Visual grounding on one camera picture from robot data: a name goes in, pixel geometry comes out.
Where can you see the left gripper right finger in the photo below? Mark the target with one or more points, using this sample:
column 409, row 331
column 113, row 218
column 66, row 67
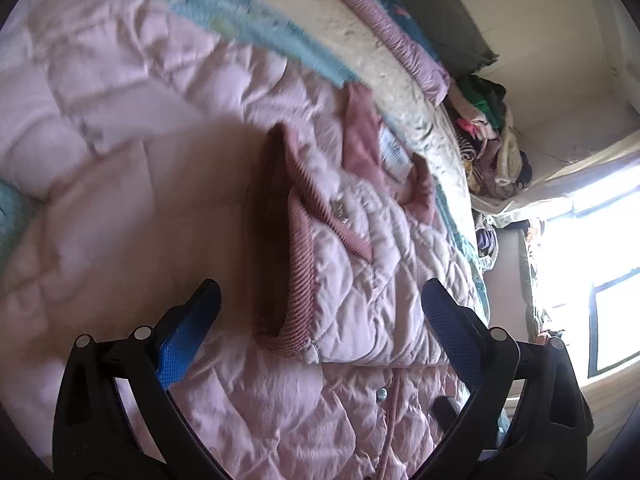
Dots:
column 526, row 417

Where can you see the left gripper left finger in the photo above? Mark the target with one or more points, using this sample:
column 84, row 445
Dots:
column 115, row 417

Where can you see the beige bed sheet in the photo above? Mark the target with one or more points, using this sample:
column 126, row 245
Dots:
column 350, row 25

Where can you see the bright window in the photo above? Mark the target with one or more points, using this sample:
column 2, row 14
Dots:
column 588, row 274

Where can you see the teal cartoon print blanket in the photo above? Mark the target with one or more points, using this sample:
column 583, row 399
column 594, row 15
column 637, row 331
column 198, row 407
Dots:
column 254, row 22

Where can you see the pink quilted jacket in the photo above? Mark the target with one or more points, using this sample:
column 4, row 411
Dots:
column 165, row 156

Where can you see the dark grey headboard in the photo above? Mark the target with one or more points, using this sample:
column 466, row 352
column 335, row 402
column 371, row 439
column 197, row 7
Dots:
column 450, row 30

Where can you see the pile of mixed clothes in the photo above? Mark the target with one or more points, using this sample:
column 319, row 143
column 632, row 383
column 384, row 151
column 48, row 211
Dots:
column 495, row 166

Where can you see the purple and teal comforter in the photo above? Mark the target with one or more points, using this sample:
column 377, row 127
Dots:
column 391, row 23

